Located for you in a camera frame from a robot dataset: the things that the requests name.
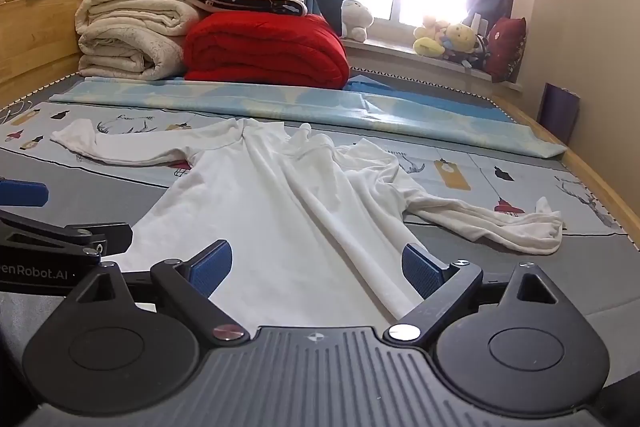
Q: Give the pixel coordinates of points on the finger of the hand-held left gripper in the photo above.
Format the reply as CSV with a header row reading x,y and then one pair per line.
x,y
22,194
60,237

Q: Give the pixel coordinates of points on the plain blue sheet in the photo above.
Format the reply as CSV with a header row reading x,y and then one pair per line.
x,y
425,99

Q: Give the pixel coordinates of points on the dark red cushion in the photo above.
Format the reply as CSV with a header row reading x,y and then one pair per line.
x,y
507,49

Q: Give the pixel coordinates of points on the white plush toy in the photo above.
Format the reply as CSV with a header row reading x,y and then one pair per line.
x,y
356,19

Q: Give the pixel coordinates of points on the yellow and blue plush toy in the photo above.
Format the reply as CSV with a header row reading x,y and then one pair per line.
x,y
462,37

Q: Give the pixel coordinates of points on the white long-sleeve shirt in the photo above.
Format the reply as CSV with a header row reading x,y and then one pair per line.
x,y
280,217

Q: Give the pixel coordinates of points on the light blue leaf-print sheet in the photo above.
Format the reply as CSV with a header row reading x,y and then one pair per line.
x,y
250,104

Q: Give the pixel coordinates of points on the pink and yellow plush toy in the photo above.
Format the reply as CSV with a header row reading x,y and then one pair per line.
x,y
435,27

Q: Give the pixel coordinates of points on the white windowsill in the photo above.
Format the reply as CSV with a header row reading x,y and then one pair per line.
x,y
390,52

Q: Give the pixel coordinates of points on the cream folded blanket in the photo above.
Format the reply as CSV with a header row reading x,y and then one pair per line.
x,y
130,32

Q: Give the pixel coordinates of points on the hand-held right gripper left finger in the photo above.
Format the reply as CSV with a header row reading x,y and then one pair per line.
x,y
215,264

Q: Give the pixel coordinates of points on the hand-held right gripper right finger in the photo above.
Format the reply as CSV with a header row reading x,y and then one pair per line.
x,y
422,274

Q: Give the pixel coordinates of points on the purple bag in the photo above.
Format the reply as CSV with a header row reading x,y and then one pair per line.
x,y
560,112

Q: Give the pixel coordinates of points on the red folded blanket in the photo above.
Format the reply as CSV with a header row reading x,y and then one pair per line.
x,y
260,52

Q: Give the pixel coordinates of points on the striped plush toy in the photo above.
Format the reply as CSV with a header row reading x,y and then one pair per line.
x,y
481,52

